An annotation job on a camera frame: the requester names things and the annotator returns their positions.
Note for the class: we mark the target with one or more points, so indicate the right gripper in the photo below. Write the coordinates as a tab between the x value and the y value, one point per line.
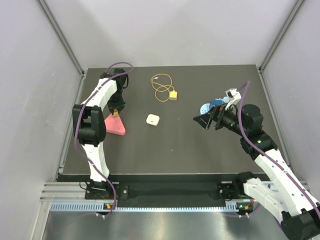
217	115

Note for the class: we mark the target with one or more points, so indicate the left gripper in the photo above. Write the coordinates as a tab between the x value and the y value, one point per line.
119	105

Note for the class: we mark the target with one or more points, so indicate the yellow cube plug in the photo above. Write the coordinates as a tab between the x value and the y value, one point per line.
115	113

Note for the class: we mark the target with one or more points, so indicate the dark blue cube socket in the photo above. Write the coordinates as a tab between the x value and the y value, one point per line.
216	102

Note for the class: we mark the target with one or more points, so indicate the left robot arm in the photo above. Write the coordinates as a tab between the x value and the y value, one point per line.
89	129

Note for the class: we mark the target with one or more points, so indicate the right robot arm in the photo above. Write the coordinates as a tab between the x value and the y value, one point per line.
294	208

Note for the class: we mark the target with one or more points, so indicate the light blue round power strip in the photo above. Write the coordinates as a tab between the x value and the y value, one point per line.
205	108

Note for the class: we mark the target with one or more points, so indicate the pink triangular power strip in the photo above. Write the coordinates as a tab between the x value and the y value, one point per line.
114	125

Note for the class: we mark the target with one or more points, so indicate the white flat charger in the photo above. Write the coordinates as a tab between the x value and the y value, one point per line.
152	119

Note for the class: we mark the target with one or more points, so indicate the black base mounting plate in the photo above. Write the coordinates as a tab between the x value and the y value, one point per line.
133	190

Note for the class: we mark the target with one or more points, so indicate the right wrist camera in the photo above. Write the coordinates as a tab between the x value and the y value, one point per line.
234	97

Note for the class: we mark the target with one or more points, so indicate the yellow charger with cable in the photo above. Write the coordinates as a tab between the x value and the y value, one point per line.
173	95

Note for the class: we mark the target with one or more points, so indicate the slotted cable duct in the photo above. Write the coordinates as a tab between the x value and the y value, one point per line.
104	207

